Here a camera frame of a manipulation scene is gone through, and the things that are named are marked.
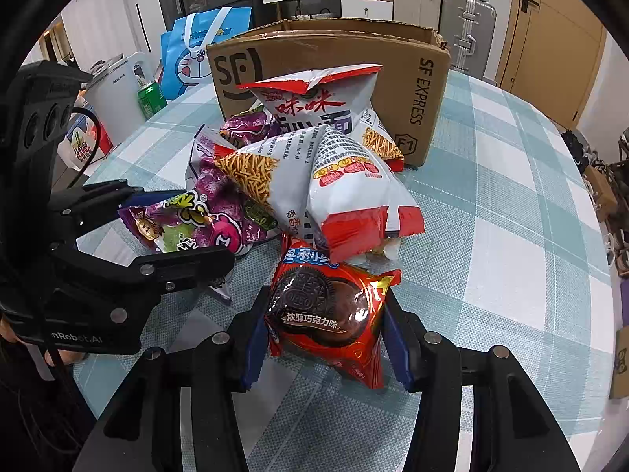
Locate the blue cartoon tote bag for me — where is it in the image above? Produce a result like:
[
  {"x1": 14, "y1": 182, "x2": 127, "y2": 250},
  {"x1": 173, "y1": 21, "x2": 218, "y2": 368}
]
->
[{"x1": 160, "y1": 7, "x2": 254, "y2": 102}]

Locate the green drink can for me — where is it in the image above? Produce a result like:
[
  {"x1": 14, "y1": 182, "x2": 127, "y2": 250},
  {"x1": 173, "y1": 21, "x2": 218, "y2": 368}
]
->
[{"x1": 136, "y1": 80, "x2": 168, "y2": 120}]

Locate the red white box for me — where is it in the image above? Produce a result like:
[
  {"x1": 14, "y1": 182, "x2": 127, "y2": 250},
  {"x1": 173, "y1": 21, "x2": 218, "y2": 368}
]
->
[{"x1": 58, "y1": 127, "x2": 115, "y2": 171}]

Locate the beige suitcase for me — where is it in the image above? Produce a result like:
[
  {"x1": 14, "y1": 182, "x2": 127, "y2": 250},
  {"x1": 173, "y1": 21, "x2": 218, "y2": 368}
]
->
[{"x1": 392, "y1": 0, "x2": 443, "y2": 31}]

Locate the white appliance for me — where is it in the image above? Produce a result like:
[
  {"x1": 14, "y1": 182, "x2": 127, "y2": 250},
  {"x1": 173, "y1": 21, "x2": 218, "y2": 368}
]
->
[{"x1": 86, "y1": 52, "x2": 149, "y2": 147}]

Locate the wooden door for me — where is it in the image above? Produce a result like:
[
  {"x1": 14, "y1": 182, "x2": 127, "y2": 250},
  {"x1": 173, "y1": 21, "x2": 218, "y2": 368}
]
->
[{"x1": 495, "y1": 0, "x2": 608, "y2": 129}]

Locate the person's left hand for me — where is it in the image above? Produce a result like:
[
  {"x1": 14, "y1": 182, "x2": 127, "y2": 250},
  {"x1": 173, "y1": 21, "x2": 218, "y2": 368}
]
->
[{"x1": 0, "y1": 315, "x2": 90, "y2": 368}]

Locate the red cookie packet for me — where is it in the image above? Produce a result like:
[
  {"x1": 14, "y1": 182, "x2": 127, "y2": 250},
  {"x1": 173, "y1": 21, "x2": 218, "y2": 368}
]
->
[{"x1": 264, "y1": 236, "x2": 402, "y2": 390}]

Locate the small cardboard box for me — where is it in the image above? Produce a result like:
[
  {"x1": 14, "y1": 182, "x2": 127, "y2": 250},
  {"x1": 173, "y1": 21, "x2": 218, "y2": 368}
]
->
[{"x1": 584, "y1": 164, "x2": 618, "y2": 223}]

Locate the purple cartoon snack bag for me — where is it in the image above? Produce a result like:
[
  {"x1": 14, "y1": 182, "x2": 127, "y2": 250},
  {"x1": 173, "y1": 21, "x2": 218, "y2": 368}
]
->
[{"x1": 118, "y1": 191, "x2": 282, "y2": 257}]

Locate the white red noodle snack bag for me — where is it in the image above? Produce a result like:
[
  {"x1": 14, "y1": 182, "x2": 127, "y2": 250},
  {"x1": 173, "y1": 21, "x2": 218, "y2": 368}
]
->
[{"x1": 235, "y1": 63, "x2": 407, "y2": 174}]

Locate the small purple snack bag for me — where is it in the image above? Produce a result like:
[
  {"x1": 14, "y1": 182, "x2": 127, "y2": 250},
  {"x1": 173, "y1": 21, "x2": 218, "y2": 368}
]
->
[{"x1": 220, "y1": 110, "x2": 277, "y2": 149}]

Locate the silver suitcase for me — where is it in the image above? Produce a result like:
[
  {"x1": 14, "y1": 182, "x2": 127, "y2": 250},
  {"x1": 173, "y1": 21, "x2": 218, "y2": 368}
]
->
[{"x1": 438, "y1": 0, "x2": 497, "y2": 78}]

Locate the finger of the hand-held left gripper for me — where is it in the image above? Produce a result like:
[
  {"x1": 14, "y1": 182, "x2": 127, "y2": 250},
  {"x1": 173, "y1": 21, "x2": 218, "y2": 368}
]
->
[
  {"x1": 74, "y1": 247, "x2": 236, "y2": 325},
  {"x1": 48, "y1": 179, "x2": 188, "y2": 238}
]

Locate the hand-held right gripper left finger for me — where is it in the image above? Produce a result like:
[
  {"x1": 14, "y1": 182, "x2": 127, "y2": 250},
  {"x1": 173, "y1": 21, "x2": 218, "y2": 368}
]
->
[{"x1": 86, "y1": 298, "x2": 272, "y2": 472}]

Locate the person's left forearm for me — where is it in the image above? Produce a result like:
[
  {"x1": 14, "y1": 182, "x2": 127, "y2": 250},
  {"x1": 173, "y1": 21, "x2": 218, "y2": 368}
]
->
[{"x1": 0, "y1": 344, "x2": 97, "y2": 472}]

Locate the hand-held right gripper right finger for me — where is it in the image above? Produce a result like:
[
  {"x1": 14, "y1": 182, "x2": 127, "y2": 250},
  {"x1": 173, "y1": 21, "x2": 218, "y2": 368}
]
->
[{"x1": 382, "y1": 299, "x2": 581, "y2": 472}]

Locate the brown cardboard box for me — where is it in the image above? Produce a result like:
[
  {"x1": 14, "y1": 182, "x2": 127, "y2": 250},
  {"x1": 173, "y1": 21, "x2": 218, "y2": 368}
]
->
[{"x1": 206, "y1": 17, "x2": 452, "y2": 169}]

